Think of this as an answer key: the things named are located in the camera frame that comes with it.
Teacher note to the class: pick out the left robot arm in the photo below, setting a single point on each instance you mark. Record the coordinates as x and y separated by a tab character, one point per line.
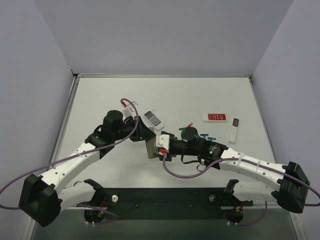
41	197

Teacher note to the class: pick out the red white remote control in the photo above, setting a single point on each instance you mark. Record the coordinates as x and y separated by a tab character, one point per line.
214	118

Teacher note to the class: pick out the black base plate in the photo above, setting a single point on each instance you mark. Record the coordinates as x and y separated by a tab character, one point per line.
166	203

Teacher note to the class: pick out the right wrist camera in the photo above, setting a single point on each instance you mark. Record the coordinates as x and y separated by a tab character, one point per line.
162	143

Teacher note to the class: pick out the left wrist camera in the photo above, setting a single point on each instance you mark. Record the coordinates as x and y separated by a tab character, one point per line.
128	110

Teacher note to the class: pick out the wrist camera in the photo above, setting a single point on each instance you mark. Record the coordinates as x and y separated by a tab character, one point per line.
162	143
128	110

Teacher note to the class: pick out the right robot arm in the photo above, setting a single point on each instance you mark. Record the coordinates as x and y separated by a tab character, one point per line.
286	185

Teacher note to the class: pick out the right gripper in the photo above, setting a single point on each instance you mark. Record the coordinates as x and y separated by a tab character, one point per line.
167	155

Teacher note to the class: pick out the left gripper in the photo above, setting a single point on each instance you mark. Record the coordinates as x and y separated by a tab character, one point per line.
139	129

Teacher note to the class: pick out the grey white remote control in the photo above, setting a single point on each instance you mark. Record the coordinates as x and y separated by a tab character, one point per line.
153	120

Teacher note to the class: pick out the beige remote control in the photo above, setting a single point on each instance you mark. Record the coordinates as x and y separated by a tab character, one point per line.
151	149

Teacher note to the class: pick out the slim white remote control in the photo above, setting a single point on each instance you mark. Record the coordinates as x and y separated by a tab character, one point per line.
233	131

